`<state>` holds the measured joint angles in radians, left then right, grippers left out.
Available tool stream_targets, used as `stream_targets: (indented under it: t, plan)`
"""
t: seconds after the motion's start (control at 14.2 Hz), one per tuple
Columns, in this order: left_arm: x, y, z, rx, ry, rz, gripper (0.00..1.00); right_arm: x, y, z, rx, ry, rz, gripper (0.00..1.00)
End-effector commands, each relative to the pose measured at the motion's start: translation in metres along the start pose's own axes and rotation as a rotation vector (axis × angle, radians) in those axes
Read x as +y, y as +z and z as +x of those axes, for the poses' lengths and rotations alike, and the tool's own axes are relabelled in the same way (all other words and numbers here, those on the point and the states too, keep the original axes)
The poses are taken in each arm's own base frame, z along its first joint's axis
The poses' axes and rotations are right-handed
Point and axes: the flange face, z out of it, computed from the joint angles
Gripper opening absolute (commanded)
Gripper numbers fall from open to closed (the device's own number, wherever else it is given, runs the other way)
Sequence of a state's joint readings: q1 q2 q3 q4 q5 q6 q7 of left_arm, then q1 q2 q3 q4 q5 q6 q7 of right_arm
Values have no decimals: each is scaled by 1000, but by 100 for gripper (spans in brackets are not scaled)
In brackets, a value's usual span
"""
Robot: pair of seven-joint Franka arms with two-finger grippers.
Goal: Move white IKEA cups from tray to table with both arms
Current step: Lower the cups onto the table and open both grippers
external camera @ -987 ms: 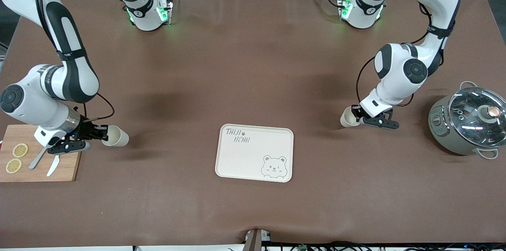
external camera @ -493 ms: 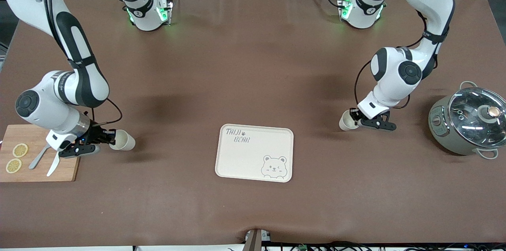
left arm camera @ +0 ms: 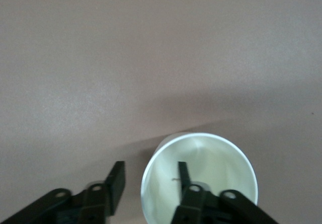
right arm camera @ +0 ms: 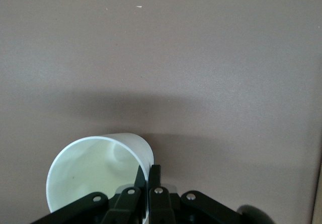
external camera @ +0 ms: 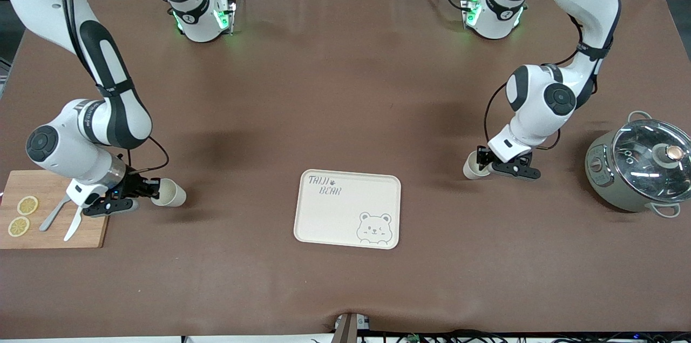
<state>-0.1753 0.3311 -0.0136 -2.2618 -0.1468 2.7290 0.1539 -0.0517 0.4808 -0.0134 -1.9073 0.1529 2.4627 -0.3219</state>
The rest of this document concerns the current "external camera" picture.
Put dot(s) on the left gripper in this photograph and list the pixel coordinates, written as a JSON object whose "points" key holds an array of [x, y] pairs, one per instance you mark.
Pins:
{"points": [[484, 156]]}

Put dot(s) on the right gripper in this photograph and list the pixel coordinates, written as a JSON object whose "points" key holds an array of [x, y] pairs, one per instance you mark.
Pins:
{"points": [[133, 183]]}

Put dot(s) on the white IKEA cup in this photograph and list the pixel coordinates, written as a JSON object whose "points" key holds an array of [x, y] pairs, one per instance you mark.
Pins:
{"points": [[471, 169], [173, 194]]}

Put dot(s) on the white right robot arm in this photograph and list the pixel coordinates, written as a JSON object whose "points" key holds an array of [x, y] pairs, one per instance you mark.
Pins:
{"points": [[108, 116]]}

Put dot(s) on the wooden cutting board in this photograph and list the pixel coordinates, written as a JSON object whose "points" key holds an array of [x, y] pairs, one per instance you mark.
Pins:
{"points": [[92, 235]]}

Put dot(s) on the white plastic knife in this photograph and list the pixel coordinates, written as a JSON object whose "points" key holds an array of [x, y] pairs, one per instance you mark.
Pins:
{"points": [[70, 232]]}

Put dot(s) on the grey plastic knife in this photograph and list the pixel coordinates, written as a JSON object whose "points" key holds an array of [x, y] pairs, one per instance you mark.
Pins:
{"points": [[48, 221]]}

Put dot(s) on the lemon slice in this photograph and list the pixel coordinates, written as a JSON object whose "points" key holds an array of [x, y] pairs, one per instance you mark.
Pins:
{"points": [[27, 205], [19, 226]]}

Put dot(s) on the grey-green cooking pot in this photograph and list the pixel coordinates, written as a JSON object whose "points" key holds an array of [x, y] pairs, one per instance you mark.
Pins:
{"points": [[604, 186]]}

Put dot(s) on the glass pot lid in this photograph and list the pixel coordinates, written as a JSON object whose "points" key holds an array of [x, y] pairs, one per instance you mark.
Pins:
{"points": [[637, 143]]}

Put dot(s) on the cream bear print tray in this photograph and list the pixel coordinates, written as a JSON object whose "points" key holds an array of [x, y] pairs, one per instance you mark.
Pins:
{"points": [[345, 224]]}

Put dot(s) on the brown table cover mat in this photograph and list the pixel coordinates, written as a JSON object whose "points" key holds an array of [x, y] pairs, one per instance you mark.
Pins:
{"points": [[345, 89]]}

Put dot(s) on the metal table edge bracket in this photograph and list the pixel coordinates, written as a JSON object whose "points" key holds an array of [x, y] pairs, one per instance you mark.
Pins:
{"points": [[345, 329]]}

